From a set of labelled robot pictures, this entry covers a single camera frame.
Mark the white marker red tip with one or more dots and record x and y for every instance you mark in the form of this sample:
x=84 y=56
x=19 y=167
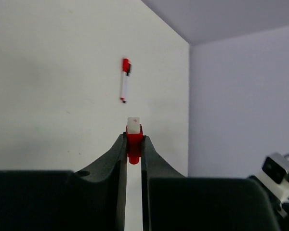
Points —
x=124 y=61

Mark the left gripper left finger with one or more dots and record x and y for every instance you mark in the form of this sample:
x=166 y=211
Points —
x=91 y=199

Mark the red pen cap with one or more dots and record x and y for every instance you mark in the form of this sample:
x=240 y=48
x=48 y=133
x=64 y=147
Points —
x=134 y=136

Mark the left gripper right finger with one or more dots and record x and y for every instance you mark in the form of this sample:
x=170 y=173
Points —
x=173 y=202

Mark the white marker black tip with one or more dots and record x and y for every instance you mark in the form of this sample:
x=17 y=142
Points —
x=128 y=81

